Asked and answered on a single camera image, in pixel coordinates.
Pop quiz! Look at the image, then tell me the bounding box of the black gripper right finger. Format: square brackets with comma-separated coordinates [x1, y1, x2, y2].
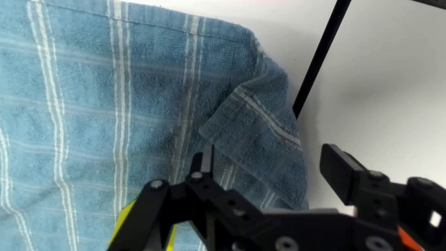
[319, 142, 446, 251]

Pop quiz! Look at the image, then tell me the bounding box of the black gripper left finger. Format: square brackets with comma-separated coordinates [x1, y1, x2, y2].
[107, 144, 280, 251]

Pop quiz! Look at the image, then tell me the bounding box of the blue checked towel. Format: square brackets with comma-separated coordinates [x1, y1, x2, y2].
[0, 0, 311, 251]

